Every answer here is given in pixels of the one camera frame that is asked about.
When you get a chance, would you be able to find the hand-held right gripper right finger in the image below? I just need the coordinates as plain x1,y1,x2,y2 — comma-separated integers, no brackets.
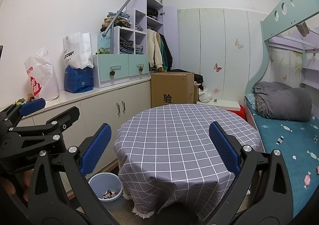
202,121,292,225

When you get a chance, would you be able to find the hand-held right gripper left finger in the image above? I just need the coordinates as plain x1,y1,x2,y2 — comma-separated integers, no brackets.
27,123,117,225

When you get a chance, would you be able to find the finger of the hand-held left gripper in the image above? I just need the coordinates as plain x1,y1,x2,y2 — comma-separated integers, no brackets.
0,98,46,129
9,106,81,146

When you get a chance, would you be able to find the blue waste bin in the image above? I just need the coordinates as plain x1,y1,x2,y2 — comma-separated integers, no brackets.
88,173,124,212

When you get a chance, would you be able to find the person's left hand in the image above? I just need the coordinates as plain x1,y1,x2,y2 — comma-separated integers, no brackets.
0,169,33,206

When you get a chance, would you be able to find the white plastic bag red print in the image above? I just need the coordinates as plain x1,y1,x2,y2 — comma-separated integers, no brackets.
24,46,60,102

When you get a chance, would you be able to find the white low cabinet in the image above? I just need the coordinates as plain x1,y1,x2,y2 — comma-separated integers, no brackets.
17,77,152,186

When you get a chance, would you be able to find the red plastic object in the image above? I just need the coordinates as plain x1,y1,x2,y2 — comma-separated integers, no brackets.
225,105,246,122

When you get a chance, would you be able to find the blue woven bag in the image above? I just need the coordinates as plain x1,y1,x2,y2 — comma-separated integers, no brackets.
64,65,95,94

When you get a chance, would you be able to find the white board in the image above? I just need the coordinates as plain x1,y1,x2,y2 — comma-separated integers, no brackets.
199,99,241,111

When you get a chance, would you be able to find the grey checked tablecloth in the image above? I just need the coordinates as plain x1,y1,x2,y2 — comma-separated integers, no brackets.
113,104,260,212

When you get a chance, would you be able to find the blue plaid pillow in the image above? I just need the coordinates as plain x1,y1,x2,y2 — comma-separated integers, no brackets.
245,93,257,111

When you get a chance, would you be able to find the small white plastic bag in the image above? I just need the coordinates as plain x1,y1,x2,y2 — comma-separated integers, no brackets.
198,87,212,103

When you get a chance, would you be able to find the teal printed bed sheet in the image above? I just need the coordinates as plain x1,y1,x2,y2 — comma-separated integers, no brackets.
243,94,319,218

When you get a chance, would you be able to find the white paper bag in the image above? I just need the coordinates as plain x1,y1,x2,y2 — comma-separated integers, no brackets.
62,32,95,69

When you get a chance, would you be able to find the black clothes heap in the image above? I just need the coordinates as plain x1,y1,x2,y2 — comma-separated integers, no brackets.
171,68,205,89

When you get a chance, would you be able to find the grey duvet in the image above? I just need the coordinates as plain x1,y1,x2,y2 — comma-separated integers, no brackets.
252,82,313,123

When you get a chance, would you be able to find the teal two-drawer unit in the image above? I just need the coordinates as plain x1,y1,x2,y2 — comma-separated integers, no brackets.
93,53,150,88

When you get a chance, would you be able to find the brown cardboard box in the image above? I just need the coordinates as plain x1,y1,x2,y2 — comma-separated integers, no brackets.
151,72,195,108

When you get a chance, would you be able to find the folded jeans stack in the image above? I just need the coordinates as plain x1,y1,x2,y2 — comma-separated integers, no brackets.
120,39,135,54

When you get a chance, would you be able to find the black jacket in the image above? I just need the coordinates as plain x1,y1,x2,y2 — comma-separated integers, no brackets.
162,34,173,70

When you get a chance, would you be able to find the pale green wardrobe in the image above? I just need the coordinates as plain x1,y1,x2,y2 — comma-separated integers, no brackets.
177,8,268,106

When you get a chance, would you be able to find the pile of folded clothes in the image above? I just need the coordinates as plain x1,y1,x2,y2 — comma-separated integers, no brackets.
101,12,132,31

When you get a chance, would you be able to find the cream jacket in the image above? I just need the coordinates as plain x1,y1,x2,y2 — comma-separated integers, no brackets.
147,28,163,72

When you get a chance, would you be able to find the green jacket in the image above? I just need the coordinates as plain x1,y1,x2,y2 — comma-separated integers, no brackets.
159,34,167,68

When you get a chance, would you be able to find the lavender stair shelf unit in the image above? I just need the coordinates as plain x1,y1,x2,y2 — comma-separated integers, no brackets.
97,0,179,71

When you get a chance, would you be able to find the grey metal handrail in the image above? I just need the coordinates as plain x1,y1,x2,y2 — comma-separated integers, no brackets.
101,0,165,37

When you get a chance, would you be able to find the brown hanging bag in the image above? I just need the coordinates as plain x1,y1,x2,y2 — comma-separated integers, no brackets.
296,22,311,38

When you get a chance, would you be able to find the teal bunk bed frame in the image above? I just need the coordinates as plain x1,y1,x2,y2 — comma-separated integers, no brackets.
243,0,319,121

